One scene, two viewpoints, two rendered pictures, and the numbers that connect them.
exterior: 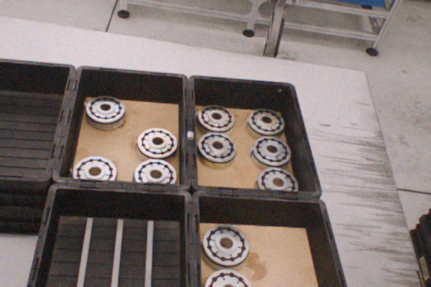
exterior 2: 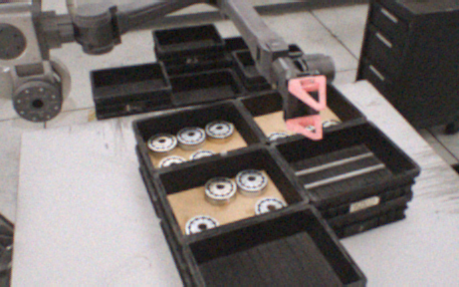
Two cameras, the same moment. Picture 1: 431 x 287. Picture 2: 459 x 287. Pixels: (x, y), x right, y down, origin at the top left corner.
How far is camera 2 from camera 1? 168 cm
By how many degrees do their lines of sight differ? 71
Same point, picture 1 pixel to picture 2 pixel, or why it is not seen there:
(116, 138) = (222, 219)
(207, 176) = not seen: hidden behind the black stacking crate
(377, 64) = not seen: outside the picture
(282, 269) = (273, 125)
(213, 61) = (40, 227)
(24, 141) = (263, 273)
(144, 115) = (185, 212)
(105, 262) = (324, 188)
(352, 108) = (78, 135)
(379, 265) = not seen: hidden behind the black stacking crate
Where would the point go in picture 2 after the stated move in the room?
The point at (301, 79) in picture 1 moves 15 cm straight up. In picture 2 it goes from (48, 165) to (40, 134)
